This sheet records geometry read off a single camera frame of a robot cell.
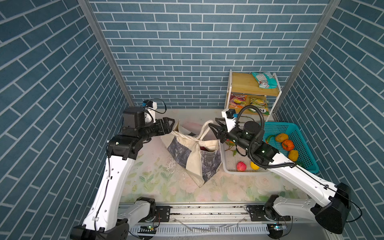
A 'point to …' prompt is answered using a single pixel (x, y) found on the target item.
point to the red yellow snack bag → (237, 101)
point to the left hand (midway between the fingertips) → (169, 121)
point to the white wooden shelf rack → (243, 90)
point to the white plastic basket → (235, 164)
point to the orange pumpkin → (288, 145)
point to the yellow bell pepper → (293, 155)
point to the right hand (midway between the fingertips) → (211, 120)
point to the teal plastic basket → (306, 158)
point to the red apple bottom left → (241, 166)
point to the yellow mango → (281, 137)
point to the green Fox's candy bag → (262, 104)
